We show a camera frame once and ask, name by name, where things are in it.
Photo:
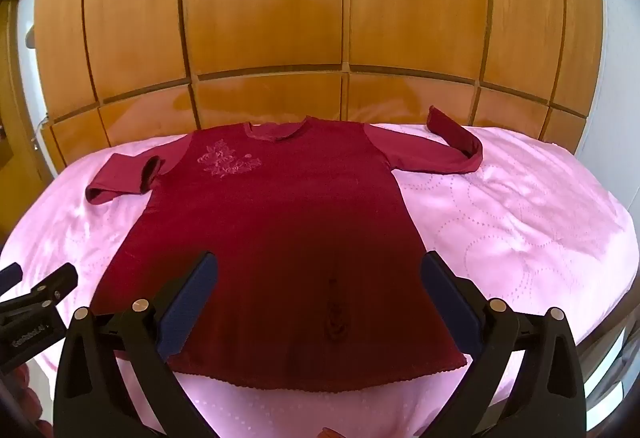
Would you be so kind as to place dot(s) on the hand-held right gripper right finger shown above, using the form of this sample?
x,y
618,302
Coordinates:
x,y
445,298

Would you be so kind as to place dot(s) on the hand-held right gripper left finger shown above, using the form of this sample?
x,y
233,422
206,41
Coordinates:
x,y
192,298

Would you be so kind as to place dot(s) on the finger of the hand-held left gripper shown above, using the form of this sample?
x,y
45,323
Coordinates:
x,y
11,277
57,283

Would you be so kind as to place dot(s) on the dark red long-sleeved shirt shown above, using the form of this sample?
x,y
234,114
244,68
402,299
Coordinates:
x,y
280,198

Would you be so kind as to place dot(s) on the pink quilted bed cover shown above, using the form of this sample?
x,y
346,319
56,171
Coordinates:
x,y
525,218

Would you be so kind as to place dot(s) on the wooden door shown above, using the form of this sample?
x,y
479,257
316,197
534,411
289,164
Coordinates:
x,y
15,117

